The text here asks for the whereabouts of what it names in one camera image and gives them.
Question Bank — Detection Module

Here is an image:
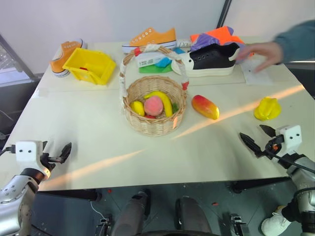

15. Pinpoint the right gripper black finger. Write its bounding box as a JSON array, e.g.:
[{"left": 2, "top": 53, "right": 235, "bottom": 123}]
[
  {"left": 259, "top": 124, "right": 278, "bottom": 139},
  {"left": 239, "top": 132, "right": 263, "bottom": 156}
]

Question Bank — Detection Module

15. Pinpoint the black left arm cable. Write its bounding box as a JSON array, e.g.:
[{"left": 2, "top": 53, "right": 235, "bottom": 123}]
[{"left": 0, "top": 145, "right": 17, "bottom": 157}]

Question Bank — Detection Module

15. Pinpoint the red yellow toy mango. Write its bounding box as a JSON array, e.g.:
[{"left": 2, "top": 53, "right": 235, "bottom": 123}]
[{"left": 191, "top": 94, "right": 221, "bottom": 121}]

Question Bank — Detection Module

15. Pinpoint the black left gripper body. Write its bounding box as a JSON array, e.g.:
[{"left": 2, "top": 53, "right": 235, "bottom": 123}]
[{"left": 40, "top": 152, "right": 63, "bottom": 171}]

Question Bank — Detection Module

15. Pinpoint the orange and purple cloth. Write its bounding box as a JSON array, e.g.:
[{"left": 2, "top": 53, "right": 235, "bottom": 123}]
[{"left": 189, "top": 25, "right": 254, "bottom": 59}]

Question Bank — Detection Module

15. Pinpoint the person's dark trouser leg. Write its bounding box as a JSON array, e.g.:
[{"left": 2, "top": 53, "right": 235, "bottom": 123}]
[{"left": 281, "top": 196, "right": 304, "bottom": 223}]

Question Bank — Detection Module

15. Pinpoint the wicker basket with handle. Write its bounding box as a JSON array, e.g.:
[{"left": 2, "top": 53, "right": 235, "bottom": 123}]
[{"left": 119, "top": 44, "right": 190, "bottom": 137}]

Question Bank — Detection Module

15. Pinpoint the yellow plastic storage bin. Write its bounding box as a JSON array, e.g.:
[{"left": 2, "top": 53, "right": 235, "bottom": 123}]
[{"left": 62, "top": 47, "right": 117, "bottom": 86}]

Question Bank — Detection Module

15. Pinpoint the yellow toy lemon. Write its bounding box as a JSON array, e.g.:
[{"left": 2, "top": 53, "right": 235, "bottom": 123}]
[{"left": 129, "top": 100, "right": 146, "bottom": 117}]

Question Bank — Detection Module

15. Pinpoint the black and white sneaker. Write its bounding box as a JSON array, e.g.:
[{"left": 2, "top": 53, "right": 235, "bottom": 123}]
[{"left": 170, "top": 42, "right": 241, "bottom": 78}]

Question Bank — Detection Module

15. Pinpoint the grey metal rack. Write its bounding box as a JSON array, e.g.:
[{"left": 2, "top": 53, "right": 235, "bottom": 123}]
[{"left": 0, "top": 32, "right": 42, "bottom": 87}]

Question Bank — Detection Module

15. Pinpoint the black slanted pole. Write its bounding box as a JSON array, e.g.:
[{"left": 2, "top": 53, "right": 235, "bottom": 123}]
[{"left": 216, "top": 0, "right": 233, "bottom": 29}]

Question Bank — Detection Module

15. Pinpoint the dark rounded robot leg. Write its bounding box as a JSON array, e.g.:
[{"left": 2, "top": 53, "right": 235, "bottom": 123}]
[{"left": 174, "top": 195, "right": 213, "bottom": 236}]

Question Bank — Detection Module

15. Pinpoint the pink toy peach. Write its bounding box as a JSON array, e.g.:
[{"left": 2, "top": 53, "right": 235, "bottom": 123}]
[{"left": 143, "top": 95, "right": 164, "bottom": 117}]

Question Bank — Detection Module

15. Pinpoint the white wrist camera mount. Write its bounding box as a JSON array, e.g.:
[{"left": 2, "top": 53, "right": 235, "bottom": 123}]
[
  {"left": 275, "top": 124, "right": 303, "bottom": 158},
  {"left": 15, "top": 140, "right": 50, "bottom": 178}
]

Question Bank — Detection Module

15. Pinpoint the person's white sneaker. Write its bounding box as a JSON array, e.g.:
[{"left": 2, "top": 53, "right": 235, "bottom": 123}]
[{"left": 260, "top": 211, "right": 292, "bottom": 236}]

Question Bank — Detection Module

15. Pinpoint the white paper sheet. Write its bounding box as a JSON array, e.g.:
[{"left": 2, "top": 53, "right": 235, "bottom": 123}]
[{"left": 239, "top": 58, "right": 277, "bottom": 87}]

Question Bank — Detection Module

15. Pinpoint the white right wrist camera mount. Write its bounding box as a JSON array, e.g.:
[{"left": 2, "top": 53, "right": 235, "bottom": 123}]
[{"left": 275, "top": 124, "right": 303, "bottom": 158}]

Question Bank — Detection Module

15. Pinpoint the green flat pad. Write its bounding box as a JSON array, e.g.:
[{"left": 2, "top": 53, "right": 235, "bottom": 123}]
[{"left": 138, "top": 63, "right": 173, "bottom": 74}]

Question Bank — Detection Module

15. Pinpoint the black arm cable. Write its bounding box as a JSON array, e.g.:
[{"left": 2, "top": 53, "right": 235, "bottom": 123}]
[
  {"left": 0, "top": 145, "right": 17, "bottom": 157},
  {"left": 265, "top": 147, "right": 315, "bottom": 173}
]

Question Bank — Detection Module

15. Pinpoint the white floor cable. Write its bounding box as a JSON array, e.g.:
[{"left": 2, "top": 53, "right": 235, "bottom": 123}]
[{"left": 89, "top": 200, "right": 107, "bottom": 220}]

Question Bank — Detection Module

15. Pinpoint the black metal foot bracket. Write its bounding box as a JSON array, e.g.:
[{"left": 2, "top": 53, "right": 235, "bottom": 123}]
[
  {"left": 229, "top": 212, "right": 247, "bottom": 236},
  {"left": 96, "top": 213, "right": 114, "bottom": 236}
]

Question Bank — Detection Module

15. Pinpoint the white cardboard box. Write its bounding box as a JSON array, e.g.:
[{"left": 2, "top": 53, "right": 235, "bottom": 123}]
[{"left": 134, "top": 52, "right": 168, "bottom": 68}]

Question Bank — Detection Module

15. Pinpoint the yellow toy banana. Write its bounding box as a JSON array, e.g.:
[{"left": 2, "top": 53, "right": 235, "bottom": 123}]
[{"left": 143, "top": 90, "right": 174, "bottom": 118}]

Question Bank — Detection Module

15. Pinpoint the grey rounded robot leg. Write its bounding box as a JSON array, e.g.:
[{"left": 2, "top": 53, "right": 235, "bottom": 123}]
[{"left": 111, "top": 188, "right": 152, "bottom": 236}]

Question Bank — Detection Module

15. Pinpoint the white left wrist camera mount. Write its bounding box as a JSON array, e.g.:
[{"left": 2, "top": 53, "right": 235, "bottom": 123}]
[{"left": 15, "top": 140, "right": 50, "bottom": 178}]

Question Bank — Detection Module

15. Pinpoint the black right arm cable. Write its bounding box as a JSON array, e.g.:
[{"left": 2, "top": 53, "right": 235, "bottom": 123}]
[{"left": 265, "top": 147, "right": 315, "bottom": 173}]

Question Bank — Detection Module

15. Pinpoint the person's bare hand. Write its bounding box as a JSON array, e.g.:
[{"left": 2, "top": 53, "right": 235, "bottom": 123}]
[{"left": 236, "top": 41, "right": 284, "bottom": 74}]

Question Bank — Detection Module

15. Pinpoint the orange canvas sneaker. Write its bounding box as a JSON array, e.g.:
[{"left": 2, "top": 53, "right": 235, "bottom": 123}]
[
  {"left": 49, "top": 38, "right": 88, "bottom": 79},
  {"left": 122, "top": 27, "right": 178, "bottom": 54}
]

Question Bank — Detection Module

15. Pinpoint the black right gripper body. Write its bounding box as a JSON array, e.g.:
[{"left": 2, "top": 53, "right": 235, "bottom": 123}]
[{"left": 255, "top": 134, "right": 286, "bottom": 160}]

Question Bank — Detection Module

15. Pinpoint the black table leg bar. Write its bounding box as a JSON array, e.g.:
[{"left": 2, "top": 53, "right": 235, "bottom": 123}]
[
  {"left": 229, "top": 176, "right": 294, "bottom": 194},
  {"left": 36, "top": 188, "right": 103, "bottom": 203}
]

